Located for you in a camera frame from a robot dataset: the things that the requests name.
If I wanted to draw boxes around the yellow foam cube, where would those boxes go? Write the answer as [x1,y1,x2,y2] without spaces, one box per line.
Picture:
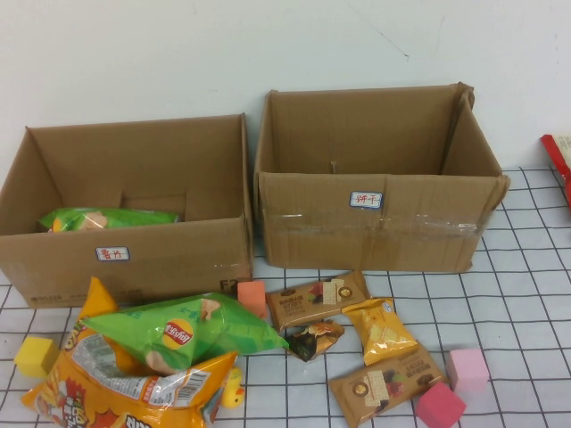
[12,336,60,380]

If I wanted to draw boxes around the large green Lay's chip bag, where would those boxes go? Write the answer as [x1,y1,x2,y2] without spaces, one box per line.
[37,207,179,234]

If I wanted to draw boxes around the orange chip bag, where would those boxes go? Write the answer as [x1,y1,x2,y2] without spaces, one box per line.
[21,276,240,428]

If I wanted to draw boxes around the light pink foam cube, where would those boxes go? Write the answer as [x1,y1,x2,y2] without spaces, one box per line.
[445,349,490,393]

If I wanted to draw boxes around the brown biscuit packet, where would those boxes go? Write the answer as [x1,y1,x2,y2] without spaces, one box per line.
[265,270,371,332]
[328,347,449,427]

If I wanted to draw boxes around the yellow cracker packet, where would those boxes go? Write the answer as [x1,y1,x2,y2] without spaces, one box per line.
[341,298,418,366]

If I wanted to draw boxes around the small green Lay's chip bag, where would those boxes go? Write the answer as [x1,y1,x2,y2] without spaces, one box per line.
[79,292,290,374]

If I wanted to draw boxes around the dark brown gold snack packet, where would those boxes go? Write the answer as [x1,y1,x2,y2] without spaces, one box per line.
[285,319,345,363]

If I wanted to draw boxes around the tall taped cardboard box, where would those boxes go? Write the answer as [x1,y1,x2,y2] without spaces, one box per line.
[252,81,510,273]

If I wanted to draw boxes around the orange foam block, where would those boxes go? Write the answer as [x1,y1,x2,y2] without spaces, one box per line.
[235,281,268,318]

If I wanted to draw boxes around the clear packing tape strip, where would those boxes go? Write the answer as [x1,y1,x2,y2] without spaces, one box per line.
[262,212,481,244]

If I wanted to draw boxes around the white label on taped box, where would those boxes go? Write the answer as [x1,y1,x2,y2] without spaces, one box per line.
[347,190,384,210]

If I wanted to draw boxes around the yellow rubber duck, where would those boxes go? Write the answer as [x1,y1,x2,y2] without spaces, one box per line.
[220,366,245,409]

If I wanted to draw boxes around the white label on low box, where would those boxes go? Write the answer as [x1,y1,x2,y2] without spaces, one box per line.
[95,246,132,263]

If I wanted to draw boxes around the red snack packet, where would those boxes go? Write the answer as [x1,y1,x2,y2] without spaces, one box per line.
[539,132,571,210]

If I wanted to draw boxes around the low wide cardboard box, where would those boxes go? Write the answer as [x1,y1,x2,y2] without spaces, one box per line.
[0,111,254,309]

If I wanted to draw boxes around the white grid tablecloth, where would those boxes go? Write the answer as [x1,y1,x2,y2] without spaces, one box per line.
[0,165,571,428]

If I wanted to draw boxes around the dark pink foam cube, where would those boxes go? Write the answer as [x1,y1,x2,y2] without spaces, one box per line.
[417,382,468,424]

